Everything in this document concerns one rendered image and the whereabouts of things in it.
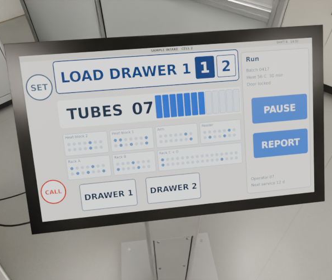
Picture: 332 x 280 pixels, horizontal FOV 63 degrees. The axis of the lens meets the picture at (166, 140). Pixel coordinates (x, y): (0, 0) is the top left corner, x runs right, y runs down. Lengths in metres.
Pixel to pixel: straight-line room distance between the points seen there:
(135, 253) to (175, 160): 1.04
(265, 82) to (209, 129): 0.12
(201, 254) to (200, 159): 1.03
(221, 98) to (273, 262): 1.20
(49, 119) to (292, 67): 0.41
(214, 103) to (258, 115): 0.08
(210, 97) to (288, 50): 0.15
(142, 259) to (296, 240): 0.81
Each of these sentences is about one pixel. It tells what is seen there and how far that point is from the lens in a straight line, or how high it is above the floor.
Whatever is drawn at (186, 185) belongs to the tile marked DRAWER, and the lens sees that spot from 0.47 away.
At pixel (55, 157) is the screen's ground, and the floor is 1.06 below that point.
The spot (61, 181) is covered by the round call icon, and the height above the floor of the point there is 1.03.
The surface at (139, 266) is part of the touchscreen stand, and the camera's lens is 1.44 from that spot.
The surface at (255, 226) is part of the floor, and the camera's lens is 1.62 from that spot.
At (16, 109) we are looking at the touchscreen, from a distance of 0.49.
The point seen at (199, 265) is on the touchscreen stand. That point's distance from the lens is 1.44.
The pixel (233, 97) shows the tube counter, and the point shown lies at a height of 1.12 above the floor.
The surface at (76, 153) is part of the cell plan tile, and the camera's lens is 0.46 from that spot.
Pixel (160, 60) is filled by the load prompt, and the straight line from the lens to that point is 0.45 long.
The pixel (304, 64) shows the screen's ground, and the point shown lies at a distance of 0.53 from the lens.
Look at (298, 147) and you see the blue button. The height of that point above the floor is 1.04.
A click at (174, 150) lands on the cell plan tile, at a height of 1.05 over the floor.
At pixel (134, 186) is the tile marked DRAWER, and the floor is 1.01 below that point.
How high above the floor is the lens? 1.40
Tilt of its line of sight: 47 degrees down
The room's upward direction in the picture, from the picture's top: straight up
